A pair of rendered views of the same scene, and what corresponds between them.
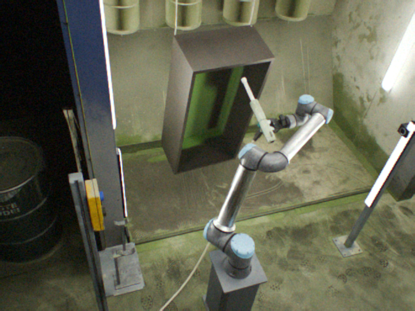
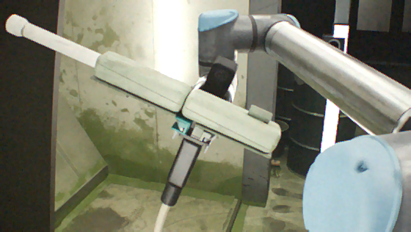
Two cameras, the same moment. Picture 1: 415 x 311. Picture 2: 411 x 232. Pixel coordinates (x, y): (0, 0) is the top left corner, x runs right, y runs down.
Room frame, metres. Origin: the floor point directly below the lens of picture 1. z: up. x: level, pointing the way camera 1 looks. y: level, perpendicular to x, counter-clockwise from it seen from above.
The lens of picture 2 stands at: (1.66, 0.08, 1.59)
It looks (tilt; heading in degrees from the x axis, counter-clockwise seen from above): 21 degrees down; 310
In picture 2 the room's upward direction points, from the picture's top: straight up
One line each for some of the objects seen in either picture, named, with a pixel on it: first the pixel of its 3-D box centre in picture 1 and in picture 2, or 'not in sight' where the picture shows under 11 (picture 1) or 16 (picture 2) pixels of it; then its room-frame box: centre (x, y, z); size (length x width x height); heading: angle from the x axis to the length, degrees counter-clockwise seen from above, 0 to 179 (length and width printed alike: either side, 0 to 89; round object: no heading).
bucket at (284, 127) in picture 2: not in sight; (271, 139); (3.20, -2.76, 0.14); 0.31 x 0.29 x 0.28; 113
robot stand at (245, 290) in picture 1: (231, 289); not in sight; (1.43, -0.28, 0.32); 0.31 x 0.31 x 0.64; 23
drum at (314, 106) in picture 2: not in sight; (323, 121); (2.72, -2.77, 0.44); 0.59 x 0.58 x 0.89; 128
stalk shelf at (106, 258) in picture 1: (120, 268); not in sight; (1.24, 0.44, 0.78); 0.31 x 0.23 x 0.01; 23
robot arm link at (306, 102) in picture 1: (306, 105); (222, 37); (2.18, -0.60, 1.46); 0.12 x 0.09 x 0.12; 55
